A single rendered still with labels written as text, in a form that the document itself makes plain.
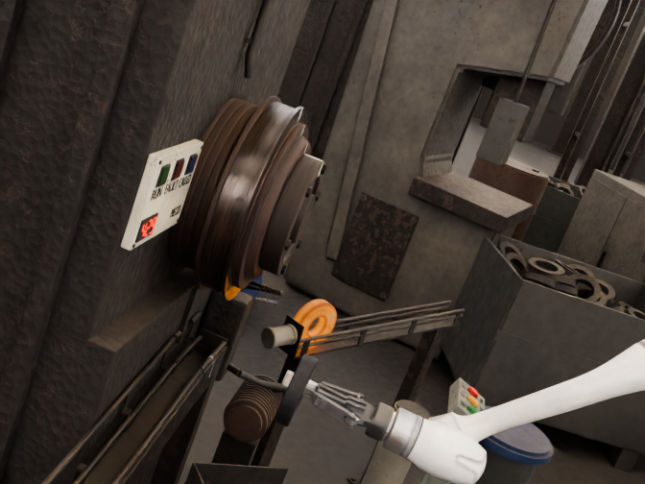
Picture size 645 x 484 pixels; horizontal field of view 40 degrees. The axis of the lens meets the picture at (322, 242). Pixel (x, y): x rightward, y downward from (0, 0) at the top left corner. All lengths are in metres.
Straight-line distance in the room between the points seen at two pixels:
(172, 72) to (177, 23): 0.08
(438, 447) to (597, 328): 2.44
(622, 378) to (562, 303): 2.18
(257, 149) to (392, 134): 2.89
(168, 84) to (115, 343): 0.50
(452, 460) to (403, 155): 2.99
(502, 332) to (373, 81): 1.50
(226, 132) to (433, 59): 2.84
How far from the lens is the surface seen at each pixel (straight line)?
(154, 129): 1.56
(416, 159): 4.64
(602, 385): 1.93
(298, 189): 1.88
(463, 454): 1.85
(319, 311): 2.56
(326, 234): 4.84
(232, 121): 1.90
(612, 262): 6.02
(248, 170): 1.81
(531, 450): 3.15
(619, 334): 4.25
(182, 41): 1.54
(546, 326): 4.11
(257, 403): 2.43
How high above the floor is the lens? 1.61
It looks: 15 degrees down
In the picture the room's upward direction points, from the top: 21 degrees clockwise
